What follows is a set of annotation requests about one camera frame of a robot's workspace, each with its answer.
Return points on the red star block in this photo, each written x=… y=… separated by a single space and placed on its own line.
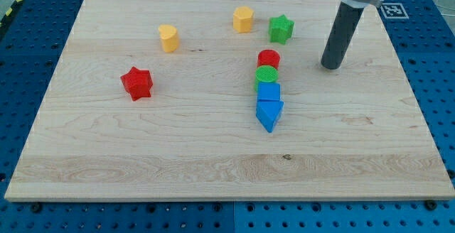
x=137 y=83

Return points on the green star block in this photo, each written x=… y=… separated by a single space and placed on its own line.
x=280 y=29

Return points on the blue cube block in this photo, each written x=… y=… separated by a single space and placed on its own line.
x=268 y=91

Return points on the blue triangle block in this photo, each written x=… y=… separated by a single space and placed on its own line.
x=268 y=113

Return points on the green cylinder block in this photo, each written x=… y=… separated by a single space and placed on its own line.
x=265 y=73

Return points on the red cylinder block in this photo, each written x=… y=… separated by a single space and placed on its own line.
x=268 y=57

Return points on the wooden board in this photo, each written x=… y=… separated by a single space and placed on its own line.
x=355 y=133

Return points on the yellow heart block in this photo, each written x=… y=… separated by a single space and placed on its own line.
x=169 y=38

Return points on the yellow hexagon block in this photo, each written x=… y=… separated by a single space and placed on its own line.
x=243 y=19

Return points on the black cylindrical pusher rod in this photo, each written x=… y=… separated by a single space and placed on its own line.
x=342 y=31

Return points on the fiducial marker tag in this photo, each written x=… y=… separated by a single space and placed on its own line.
x=393 y=11

